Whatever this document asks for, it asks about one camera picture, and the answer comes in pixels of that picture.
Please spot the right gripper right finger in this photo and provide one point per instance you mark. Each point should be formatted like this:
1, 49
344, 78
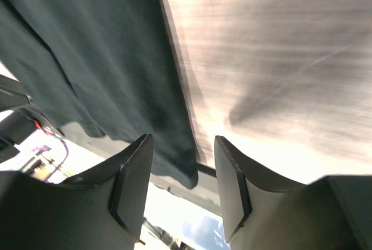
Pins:
234, 171

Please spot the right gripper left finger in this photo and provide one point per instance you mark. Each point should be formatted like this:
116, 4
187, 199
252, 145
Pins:
107, 201

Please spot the black t shirt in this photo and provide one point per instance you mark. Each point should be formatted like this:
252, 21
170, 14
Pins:
107, 65

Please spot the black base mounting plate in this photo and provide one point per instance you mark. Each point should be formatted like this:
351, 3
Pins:
205, 194

